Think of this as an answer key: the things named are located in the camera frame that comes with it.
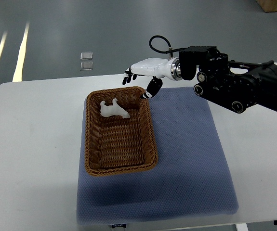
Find clear floor plate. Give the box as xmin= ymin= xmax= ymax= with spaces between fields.
xmin=80 ymin=61 xmax=93 ymax=71
xmin=80 ymin=51 xmax=93 ymax=60

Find clear floor plate lower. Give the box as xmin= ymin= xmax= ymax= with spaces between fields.
xmin=80 ymin=61 xmax=93 ymax=71

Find wooden box corner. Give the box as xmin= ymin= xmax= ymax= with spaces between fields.
xmin=256 ymin=0 xmax=277 ymax=13

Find black cable loop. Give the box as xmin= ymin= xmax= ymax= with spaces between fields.
xmin=149 ymin=35 xmax=173 ymax=58

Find blue textured mat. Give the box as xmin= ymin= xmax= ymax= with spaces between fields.
xmin=77 ymin=87 xmax=238 ymax=225

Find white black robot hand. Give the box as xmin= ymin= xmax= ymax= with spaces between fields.
xmin=122 ymin=58 xmax=182 ymax=99

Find clear floor plate upper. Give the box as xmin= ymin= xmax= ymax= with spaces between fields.
xmin=80 ymin=51 xmax=93 ymax=60

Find brown wicker basket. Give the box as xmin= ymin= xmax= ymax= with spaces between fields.
xmin=84 ymin=86 xmax=158 ymax=177

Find white toy polar bear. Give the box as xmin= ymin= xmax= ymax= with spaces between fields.
xmin=100 ymin=98 xmax=130 ymax=118

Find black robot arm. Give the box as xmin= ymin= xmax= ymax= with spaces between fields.
xmin=179 ymin=46 xmax=277 ymax=114

